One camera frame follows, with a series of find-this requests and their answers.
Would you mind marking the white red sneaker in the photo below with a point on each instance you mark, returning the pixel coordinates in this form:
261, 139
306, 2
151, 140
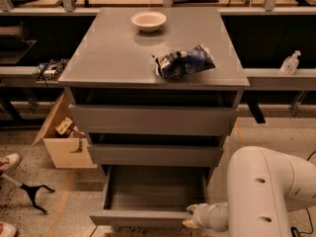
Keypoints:
7, 230
9, 163

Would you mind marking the black patterned notebook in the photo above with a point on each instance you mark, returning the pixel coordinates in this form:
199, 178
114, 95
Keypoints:
52, 70

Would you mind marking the grey workbench shelf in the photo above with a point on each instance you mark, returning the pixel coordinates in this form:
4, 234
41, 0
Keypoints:
221, 29

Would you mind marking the grey drawer cabinet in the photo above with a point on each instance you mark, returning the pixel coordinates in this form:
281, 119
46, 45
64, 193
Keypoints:
190, 92

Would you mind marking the grey bottom drawer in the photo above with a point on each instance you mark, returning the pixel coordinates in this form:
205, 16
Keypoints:
149, 196

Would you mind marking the upper white red sneaker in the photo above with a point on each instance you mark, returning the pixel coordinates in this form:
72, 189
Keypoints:
9, 163

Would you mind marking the white bowl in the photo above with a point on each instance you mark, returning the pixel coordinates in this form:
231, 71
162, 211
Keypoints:
149, 22

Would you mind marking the lower white red sneaker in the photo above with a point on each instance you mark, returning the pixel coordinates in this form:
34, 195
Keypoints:
7, 230

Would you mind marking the hand sanitizer bottle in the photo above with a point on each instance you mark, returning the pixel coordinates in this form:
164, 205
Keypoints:
290, 63

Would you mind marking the grey drawer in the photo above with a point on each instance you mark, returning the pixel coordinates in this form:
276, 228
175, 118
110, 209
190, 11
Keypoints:
149, 196
158, 155
154, 120

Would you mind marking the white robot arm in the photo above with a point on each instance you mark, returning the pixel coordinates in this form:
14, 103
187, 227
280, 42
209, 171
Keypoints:
263, 186

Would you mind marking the grey middle drawer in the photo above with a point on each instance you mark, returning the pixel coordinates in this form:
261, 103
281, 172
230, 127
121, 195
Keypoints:
158, 155

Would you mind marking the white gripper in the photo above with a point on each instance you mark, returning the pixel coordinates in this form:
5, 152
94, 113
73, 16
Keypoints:
201, 215

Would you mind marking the cardboard box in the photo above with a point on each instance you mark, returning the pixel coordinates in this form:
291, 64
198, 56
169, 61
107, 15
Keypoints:
68, 150

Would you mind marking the blue crumpled chip bag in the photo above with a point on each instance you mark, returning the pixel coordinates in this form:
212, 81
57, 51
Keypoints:
181, 64

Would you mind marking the grey top drawer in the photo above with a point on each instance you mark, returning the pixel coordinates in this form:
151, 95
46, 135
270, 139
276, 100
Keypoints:
154, 120

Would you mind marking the small box in carton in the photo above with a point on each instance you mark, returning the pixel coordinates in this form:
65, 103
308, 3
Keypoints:
64, 127

